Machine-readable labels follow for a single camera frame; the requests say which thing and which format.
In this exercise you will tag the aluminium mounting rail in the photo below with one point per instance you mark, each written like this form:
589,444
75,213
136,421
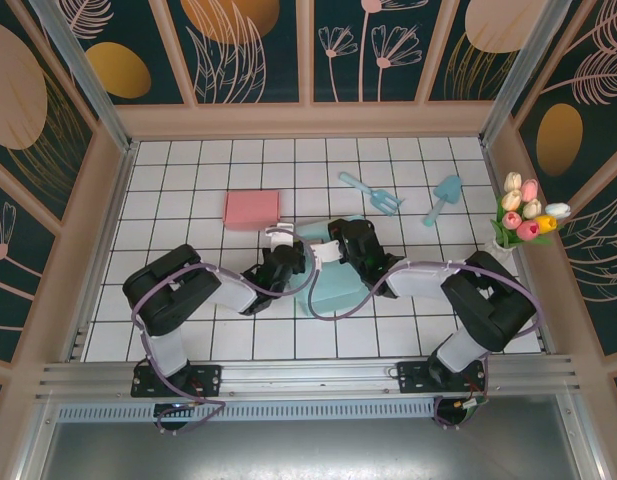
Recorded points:
308,377

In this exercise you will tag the light blue toy garden fork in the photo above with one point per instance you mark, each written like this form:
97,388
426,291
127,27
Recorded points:
383,200

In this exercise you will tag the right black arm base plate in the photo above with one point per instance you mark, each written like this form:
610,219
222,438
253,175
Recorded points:
413,380

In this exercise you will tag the white ribbed vase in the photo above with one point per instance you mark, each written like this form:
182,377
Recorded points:
498,251

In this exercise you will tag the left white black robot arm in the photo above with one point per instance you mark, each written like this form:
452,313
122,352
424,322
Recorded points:
168,300

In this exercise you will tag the small circuit board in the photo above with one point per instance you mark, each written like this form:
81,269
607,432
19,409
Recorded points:
175,407
472,407

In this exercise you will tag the pink cloth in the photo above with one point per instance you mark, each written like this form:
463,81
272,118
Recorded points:
250,210

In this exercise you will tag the artificial tulip bouquet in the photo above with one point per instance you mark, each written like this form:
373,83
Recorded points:
518,220

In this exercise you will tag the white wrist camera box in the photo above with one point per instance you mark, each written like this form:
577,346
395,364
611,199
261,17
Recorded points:
328,250
280,237

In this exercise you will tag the aluminium corner post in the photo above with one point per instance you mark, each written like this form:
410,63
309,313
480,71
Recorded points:
88,85
518,70

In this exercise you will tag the light blue toy shovel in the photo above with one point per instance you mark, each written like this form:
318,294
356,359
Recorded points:
448,190

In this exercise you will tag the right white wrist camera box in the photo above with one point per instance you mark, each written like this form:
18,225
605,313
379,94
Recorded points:
328,250

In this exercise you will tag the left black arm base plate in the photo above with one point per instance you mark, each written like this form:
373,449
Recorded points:
208,377

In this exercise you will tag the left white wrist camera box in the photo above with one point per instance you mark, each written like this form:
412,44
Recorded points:
280,237

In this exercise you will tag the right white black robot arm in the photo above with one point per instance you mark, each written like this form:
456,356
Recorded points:
488,310

